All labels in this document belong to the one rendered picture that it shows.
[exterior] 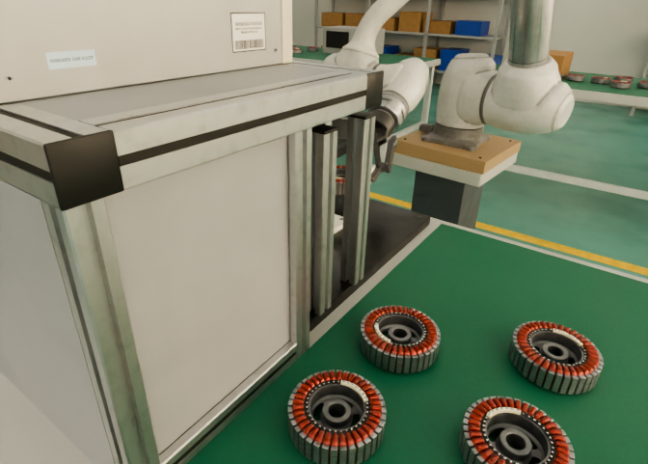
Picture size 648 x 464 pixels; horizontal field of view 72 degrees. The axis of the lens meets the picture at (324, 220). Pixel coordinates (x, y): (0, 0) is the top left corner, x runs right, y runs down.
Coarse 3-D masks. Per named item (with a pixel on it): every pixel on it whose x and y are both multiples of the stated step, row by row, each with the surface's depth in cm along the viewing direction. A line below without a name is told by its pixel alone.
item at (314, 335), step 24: (504, 240) 95; (360, 288) 78; (336, 312) 72; (312, 336) 67; (0, 384) 57; (0, 408) 54; (24, 408) 54; (0, 432) 51; (24, 432) 51; (48, 432) 51; (0, 456) 48; (24, 456) 48; (48, 456) 48; (72, 456) 49
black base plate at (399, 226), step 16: (336, 208) 102; (368, 208) 103; (384, 208) 103; (400, 208) 103; (368, 224) 96; (384, 224) 96; (400, 224) 96; (416, 224) 96; (336, 240) 89; (368, 240) 89; (384, 240) 89; (400, 240) 89; (336, 256) 83; (368, 256) 84; (384, 256) 84; (336, 272) 78; (368, 272) 80; (336, 288) 74; (352, 288) 76; (336, 304) 72; (320, 320) 69
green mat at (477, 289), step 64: (448, 256) 88; (512, 256) 89; (448, 320) 70; (512, 320) 71; (576, 320) 71; (640, 320) 72; (384, 384) 58; (448, 384) 59; (512, 384) 59; (640, 384) 60; (256, 448) 50; (384, 448) 50; (448, 448) 50; (576, 448) 51; (640, 448) 51
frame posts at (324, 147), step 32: (320, 128) 56; (352, 128) 64; (320, 160) 57; (352, 160) 67; (320, 192) 59; (352, 192) 69; (320, 224) 61; (352, 224) 72; (320, 256) 63; (352, 256) 73; (320, 288) 66
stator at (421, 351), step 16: (368, 320) 64; (384, 320) 66; (400, 320) 66; (416, 320) 65; (432, 320) 65; (368, 336) 61; (384, 336) 61; (400, 336) 65; (416, 336) 65; (432, 336) 62; (368, 352) 61; (384, 352) 59; (400, 352) 59; (416, 352) 59; (432, 352) 60; (384, 368) 60; (400, 368) 59; (416, 368) 60
